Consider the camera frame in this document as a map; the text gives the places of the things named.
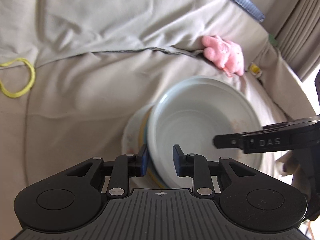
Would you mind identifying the floral white shallow bowl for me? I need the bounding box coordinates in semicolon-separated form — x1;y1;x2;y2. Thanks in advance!
121;104;154;154

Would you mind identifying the white bowl yellow rim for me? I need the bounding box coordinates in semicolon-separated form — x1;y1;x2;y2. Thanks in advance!
138;109;171;189

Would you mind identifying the white plastic takeaway bowl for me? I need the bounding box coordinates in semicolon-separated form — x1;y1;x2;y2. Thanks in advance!
146;76;263;188

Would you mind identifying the blue enamel bowl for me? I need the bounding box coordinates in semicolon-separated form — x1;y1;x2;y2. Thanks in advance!
139;107;170;189

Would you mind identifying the small yellow tag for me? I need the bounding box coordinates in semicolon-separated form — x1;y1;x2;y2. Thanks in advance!
248;63;263;78

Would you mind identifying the beige curtain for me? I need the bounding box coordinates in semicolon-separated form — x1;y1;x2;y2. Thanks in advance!
276;0;319;81

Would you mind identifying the green object behind sofa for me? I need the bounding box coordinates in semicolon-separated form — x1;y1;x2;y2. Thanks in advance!
268;34;278;47

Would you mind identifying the pink plush toy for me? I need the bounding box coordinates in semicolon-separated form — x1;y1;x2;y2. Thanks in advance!
201;36;245;76

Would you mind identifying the beige sofa cover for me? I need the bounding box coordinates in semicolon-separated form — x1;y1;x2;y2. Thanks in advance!
1;0;315;211

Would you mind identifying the yellow-green cord loop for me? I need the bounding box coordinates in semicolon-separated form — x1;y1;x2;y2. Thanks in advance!
0;57;36;99

